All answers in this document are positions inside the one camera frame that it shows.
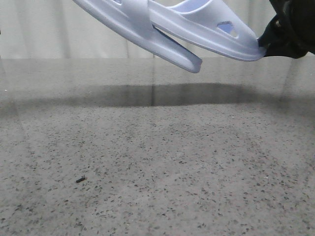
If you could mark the small black debris piece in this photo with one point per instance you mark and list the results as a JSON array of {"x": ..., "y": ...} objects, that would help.
[{"x": 83, "y": 178}]

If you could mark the beige curtain backdrop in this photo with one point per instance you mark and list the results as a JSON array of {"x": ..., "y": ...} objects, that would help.
[{"x": 58, "y": 29}]

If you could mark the light blue slipper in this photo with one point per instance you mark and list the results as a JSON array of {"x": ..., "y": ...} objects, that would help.
[
  {"x": 209, "y": 24},
  {"x": 131, "y": 20}
]

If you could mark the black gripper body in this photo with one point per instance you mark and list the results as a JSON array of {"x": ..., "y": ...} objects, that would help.
[{"x": 291, "y": 32}]

